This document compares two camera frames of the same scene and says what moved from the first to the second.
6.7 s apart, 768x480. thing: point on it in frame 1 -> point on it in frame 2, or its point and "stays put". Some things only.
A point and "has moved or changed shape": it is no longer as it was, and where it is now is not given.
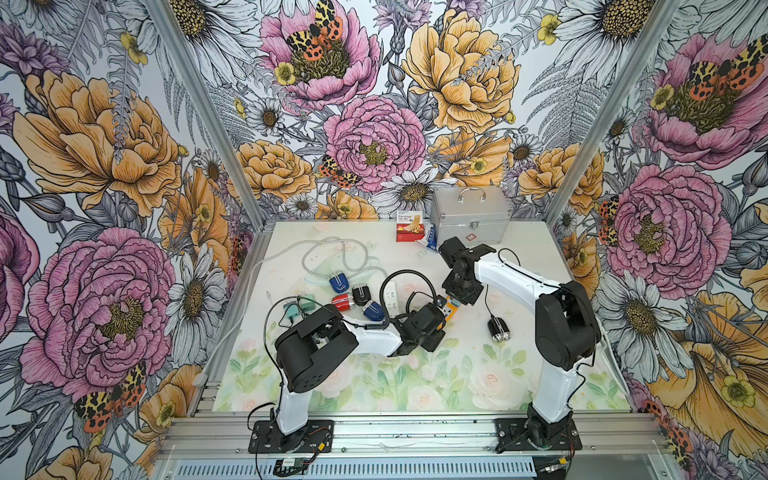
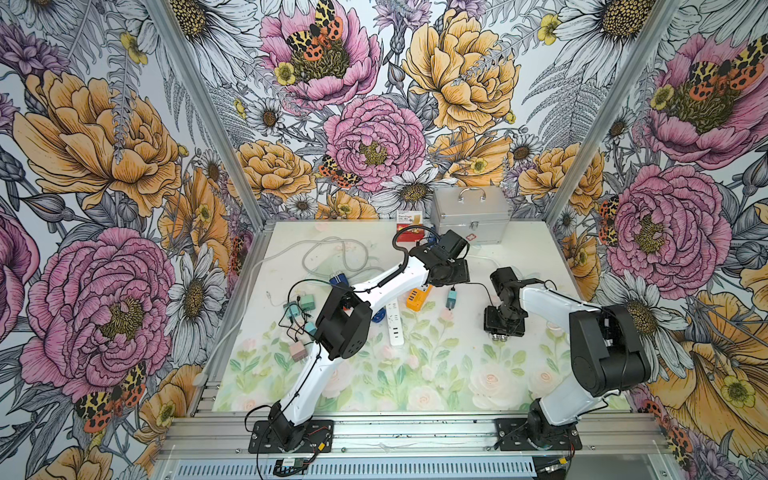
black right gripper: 470,299 -> 490,322
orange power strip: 448,310 -> 417,298
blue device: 374,311 stays put
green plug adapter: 307,304 stays put
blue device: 339,283 stays put
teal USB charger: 293,310 stays put
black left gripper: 433,339 -> 461,277
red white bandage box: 410,227 stays put
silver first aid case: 476,214 stays put
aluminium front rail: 223,436 stays put
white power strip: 391,299 has moved or changed shape
